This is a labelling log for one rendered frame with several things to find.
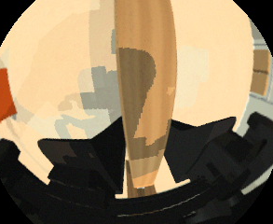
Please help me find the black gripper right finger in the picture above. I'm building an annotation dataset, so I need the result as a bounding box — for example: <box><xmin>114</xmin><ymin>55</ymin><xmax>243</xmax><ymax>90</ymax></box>
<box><xmin>163</xmin><ymin>116</ymin><xmax>237</xmax><ymax>184</ymax></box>

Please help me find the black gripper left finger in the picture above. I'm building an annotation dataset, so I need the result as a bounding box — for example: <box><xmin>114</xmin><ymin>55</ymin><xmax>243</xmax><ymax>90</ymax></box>
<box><xmin>36</xmin><ymin>116</ymin><xmax>126</xmax><ymax>194</ymax></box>

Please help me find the wooden rail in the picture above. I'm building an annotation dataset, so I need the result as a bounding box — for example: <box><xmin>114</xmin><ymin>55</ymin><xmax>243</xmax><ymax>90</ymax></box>
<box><xmin>114</xmin><ymin>0</ymin><xmax>177</xmax><ymax>188</ymax></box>

